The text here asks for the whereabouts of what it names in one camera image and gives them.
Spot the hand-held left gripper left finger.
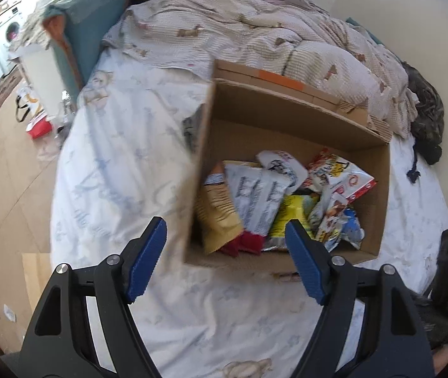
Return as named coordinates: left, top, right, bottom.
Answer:
left=19, top=216, right=168, bottom=378

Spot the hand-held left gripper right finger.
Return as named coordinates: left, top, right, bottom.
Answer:
left=285, top=220, right=435, bottom=378

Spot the yellow snack packet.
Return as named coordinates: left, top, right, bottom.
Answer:
left=262, top=194, right=321, bottom=252

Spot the white cartoon snack packet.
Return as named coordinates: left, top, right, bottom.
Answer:
left=309, top=192, right=351, bottom=245

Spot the white wrapper with red end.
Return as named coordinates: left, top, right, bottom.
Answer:
left=222, top=163, right=292, bottom=257

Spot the beige cracker packet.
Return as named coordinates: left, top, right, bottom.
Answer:
left=195, top=161, right=245, bottom=256

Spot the red and white snack packet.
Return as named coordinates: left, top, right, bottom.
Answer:
left=302, top=147, right=377, bottom=206

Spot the white round packet black print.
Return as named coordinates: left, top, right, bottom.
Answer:
left=256, top=150, right=310, bottom=197

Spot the brown cardboard box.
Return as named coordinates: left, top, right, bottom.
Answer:
left=182, top=60, right=393, bottom=274

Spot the blue snack packet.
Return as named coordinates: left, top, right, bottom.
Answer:
left=326, top=208, right=366, bottom=252

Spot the white bear print bed sheet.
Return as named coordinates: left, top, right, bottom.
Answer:
left=49, top=45, right=448, bottom=378

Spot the grey cloth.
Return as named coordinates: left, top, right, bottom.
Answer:
left=182, top=104, right=206, bottom=154

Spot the dark camouflage clothing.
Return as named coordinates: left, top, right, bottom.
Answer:
left=399, top=61, right=445, bottom=166

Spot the clear plastic bottle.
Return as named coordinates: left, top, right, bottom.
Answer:
left=56, top=90, right=78, bottom=142

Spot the red and white shopping bag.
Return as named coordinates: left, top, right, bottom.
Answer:
left=14, top=86, right=54, bottom=140

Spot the white bedside cabinet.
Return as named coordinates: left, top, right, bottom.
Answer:
left=9, top=43, right=71, bottom=124

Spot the checkered bear print quilt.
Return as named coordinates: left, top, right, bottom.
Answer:
left=102, top=0, right=419, bottom=140

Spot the teal padded headboard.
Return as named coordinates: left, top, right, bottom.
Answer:
left=42, top=0, right=131, bottom=93

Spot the white washing machine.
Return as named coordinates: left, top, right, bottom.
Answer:
left=0, top=7, right=27, bottom=73

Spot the black cord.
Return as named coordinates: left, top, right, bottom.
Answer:
left=406, top=142, right=422, bottom=184

